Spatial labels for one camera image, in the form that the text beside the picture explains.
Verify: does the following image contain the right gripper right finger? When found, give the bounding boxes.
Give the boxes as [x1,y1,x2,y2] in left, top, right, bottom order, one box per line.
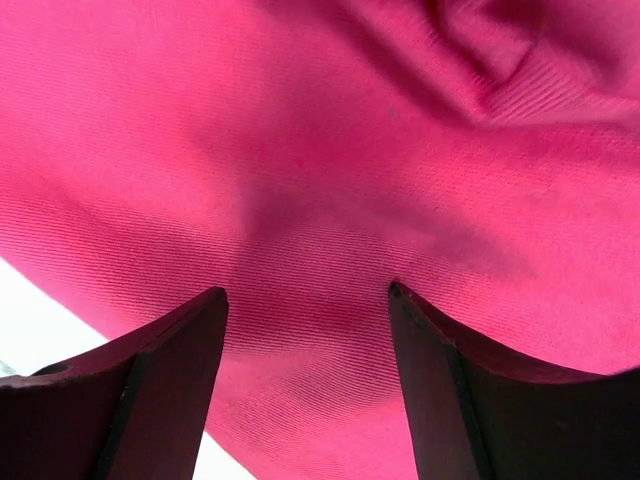
[388,282,639,479]

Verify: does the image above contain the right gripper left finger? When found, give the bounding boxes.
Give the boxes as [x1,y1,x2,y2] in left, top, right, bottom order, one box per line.
[1,288,229,479]

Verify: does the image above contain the magenta trousers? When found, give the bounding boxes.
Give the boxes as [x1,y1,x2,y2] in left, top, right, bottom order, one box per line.
[1,1,639,479]

